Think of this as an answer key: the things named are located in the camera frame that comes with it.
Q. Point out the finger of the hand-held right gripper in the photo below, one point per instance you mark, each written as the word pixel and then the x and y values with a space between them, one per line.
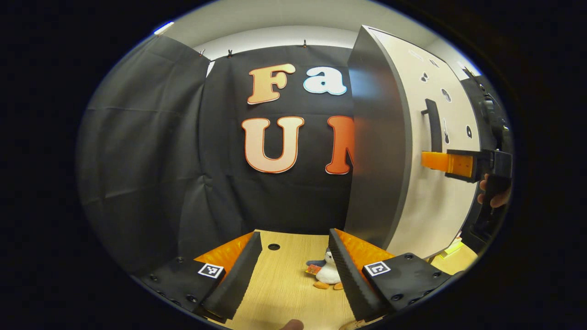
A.
pixel 463 165

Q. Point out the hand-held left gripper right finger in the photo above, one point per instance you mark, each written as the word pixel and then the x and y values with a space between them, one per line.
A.
pixel 348 279

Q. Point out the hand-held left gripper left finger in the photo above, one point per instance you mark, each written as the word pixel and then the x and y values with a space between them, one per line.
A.
pixel 236 279

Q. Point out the white cabinet door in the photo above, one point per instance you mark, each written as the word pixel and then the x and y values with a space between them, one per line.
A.
pixel 426 215

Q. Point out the penguin plush toy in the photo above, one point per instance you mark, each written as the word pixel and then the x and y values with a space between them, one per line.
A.
pixel 326 272

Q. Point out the yellow-green packet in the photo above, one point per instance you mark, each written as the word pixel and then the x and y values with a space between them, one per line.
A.
pixel 451 250

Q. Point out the black backdrop cloth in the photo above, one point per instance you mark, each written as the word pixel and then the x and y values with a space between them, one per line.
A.
pixel 146 160

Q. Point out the ceiling light strip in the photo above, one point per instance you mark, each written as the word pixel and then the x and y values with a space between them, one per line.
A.
pixel 163 28

